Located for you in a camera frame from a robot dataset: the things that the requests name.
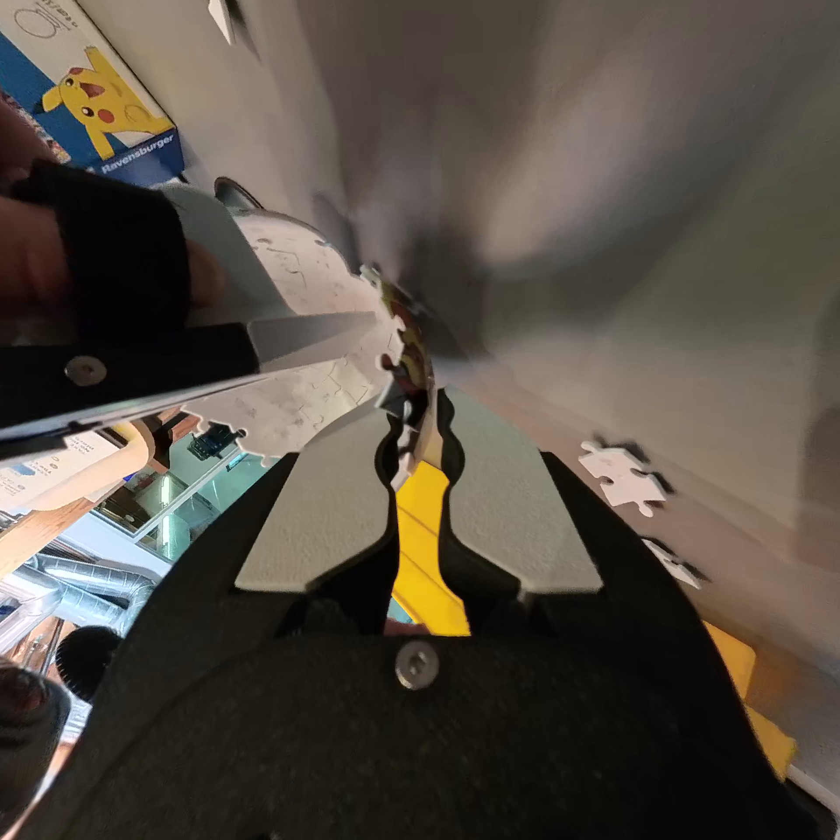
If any black round ball stand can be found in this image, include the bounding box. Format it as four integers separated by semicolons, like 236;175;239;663
214;176;266;216

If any wooden beam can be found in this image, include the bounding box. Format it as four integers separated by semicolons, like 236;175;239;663
0;495;99;578

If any person's right hand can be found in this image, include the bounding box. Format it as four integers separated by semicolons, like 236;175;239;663
0;98;227;319

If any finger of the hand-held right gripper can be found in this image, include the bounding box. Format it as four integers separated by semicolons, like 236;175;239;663
0;311;379;444

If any white double puzzle piece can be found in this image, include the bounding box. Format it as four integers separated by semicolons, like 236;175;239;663
581;440;667;519
643;538;703;588

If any black round knob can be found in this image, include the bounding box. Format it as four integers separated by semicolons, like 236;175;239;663
56;626;122;697

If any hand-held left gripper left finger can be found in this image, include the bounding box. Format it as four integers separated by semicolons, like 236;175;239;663
234;407;403;634

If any silver ventilation duct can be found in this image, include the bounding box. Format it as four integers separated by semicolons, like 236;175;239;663
13;551;158;631

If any paper instruction leaflet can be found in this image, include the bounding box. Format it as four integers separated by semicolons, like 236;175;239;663
207;0;240;46

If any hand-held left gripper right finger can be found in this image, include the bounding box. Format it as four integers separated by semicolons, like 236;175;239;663
436;387;603;636

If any yellow board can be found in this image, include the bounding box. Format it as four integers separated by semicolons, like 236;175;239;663
392;459;796;783

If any blue puzzle box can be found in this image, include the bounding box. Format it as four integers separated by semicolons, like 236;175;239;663
0;0;181;185

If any colourful puzzle ball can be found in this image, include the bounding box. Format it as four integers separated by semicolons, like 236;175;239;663
180;213;437;473

